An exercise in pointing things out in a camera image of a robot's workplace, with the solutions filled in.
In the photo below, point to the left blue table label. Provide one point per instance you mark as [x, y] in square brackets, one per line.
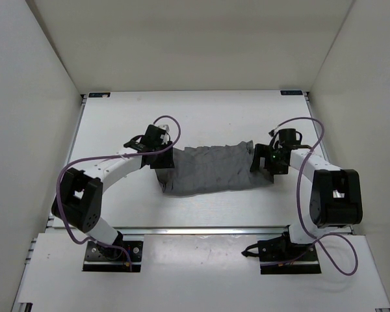
[99, 95]

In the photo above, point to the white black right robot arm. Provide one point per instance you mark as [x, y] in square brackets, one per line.
[335, 199]

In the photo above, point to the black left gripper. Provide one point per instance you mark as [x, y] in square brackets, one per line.
[168, 161]

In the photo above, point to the grey pleated skirt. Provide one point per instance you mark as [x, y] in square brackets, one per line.
[205, 170]

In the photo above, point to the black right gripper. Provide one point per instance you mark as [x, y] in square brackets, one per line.
[263, 151]

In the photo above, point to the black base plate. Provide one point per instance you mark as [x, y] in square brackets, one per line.
[102, 259]
[280, 256]

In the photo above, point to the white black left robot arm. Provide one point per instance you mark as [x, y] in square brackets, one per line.
[79, 196]

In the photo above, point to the right blue table label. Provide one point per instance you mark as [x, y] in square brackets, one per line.
[291, 92]

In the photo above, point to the blue table label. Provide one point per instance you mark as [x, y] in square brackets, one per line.
[99, 95]
[291, 92]

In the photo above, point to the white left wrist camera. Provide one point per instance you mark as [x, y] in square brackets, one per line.
[165, 133]

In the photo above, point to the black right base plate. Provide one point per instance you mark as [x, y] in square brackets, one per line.
[280, 256]

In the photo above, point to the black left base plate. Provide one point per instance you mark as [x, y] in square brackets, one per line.
[102, 259]

